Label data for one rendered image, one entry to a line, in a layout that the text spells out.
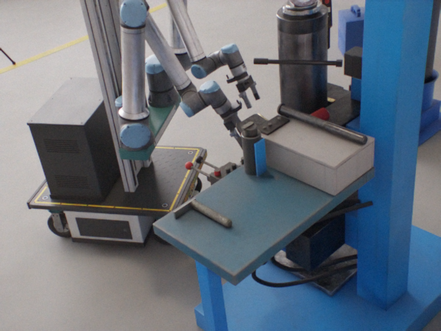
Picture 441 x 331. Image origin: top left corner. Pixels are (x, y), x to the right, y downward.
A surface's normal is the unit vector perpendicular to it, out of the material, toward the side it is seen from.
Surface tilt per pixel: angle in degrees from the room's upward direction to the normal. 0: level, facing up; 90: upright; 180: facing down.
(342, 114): 0
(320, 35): 90
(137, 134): 95
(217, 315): 90
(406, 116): 90
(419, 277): 0
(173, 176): 0
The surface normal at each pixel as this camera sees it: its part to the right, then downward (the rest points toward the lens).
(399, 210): 0.68, 0.34
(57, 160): -0.24, 0.56
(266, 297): -0.11, -0.83
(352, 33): 0.05, 0.55
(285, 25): -0.69, 0.46
